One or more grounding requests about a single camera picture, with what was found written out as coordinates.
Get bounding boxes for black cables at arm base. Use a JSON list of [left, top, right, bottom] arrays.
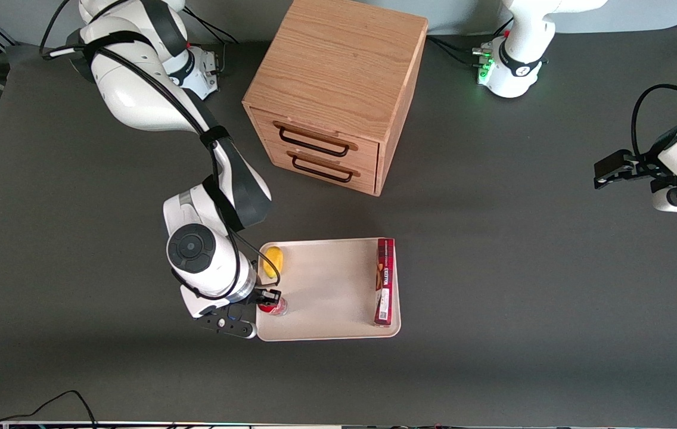
[[182, 6, 241, 75], [427, 18, 515, 67]]

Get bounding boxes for black cables at right arm base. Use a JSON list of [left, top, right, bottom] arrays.
[[182, 6, 241, 75]]

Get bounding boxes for black cable on table edge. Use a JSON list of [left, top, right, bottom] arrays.
[[0, 390, 98, 429]]

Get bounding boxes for wooden drawer cabinet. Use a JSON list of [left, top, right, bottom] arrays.
[[242, 0, 429, 197]]

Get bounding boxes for wooden drawer with black handle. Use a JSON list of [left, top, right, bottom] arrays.
[[265, 143, 378, 195], [250, 108, 380, 170]]

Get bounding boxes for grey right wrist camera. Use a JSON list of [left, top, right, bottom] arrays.
[[197, 307, 257, 340]]

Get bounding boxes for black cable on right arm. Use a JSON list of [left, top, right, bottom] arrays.
[[39, 0, 282, 301]]

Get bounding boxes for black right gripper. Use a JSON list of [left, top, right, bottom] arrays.
[[219, 288, 282, 319]]

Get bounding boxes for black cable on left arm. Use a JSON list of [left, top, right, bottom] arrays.
[[631, 83, 677, 158]]

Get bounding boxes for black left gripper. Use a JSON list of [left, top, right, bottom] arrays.
[[594, 130, 677, 192]]

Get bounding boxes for black cables at left arm base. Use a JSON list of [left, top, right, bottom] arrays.
[[427, 18, 515, 67]]

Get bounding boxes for beige plastic tray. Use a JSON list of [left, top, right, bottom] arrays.
[[253, 238, 402, 342]]

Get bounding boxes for red snack box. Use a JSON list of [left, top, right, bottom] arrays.
[[374, 238, 396, 327]]

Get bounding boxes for yellow lemon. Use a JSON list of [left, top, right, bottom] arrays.
[[263, 246, 285, 279]]

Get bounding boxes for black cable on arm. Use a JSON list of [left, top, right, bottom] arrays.
[[39, 0, 282, 301], [631, 83, 677, 158]]

